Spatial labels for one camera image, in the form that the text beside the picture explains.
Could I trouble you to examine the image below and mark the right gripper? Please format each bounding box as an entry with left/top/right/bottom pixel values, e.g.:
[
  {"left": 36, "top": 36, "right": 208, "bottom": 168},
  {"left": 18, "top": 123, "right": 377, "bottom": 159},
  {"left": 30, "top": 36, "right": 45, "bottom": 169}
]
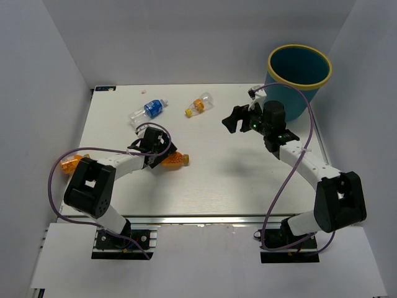
[{"left": 221, "top": 99, "right": 270, "bottom": 137}]

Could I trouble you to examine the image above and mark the orange bottle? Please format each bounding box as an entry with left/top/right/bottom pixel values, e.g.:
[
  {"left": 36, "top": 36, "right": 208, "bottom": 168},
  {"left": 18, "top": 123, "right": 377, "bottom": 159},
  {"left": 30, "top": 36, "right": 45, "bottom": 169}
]
[
  {"left": 161, "top": 151, "right": 190, "bottom": 169},
  {"left": 60, "top": 154, "right": 90, "bottom": 174}
]

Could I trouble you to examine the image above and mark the blue label clear bottle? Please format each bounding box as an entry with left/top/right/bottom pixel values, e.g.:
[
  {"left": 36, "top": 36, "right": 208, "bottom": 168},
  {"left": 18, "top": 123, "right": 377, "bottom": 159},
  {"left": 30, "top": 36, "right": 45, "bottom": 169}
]
[{"left": 128, "top": 99, "right": 168, "bottom": 128}]

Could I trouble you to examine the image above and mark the yellow cap clear bottle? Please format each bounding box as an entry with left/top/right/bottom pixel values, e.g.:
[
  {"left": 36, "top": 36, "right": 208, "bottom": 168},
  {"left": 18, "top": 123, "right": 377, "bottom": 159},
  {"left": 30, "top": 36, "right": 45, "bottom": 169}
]
[{"left": 185, "top": 93, "right": 214, "bottom": 118}]

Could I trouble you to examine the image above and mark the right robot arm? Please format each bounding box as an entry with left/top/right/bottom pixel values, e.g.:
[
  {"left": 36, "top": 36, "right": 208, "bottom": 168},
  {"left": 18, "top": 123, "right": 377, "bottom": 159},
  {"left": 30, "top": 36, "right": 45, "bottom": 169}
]
[{"left": 222, "top": 101, "right": 367, "bottom": 248}]

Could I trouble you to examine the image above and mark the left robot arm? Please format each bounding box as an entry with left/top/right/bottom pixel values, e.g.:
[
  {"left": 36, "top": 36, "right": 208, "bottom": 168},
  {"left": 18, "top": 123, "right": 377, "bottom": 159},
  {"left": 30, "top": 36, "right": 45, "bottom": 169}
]
[{"left": 63, "top": 122, "right": 177, "bottom": 248}]

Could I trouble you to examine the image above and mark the blue table label sticker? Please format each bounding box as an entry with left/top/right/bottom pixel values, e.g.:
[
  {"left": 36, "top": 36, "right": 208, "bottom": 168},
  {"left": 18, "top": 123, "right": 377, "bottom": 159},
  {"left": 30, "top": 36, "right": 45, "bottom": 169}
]
[{"left": 94, "top": 86, "right": 116, "bottom": 92}]

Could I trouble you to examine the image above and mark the aluminium table front rail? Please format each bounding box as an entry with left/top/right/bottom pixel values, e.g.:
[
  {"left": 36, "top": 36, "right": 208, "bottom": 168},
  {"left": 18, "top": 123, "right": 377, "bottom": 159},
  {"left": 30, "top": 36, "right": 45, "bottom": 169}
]
[{"left": 58, "top": 214, "right": 320, "bottom": 225}]

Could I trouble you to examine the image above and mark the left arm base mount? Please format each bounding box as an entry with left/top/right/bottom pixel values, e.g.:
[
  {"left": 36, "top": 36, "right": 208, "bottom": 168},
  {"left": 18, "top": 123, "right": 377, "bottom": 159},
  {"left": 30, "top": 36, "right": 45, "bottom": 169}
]
[{"left": 91, "top": 229, "right": 157, "bottom": 260}]

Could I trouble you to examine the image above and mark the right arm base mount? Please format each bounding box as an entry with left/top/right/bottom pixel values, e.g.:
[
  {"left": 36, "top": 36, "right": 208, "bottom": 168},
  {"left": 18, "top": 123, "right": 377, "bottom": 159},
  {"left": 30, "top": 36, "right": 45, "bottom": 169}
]
[{"left": 253, "top": 219, "right": 319, "bottom": 264}]

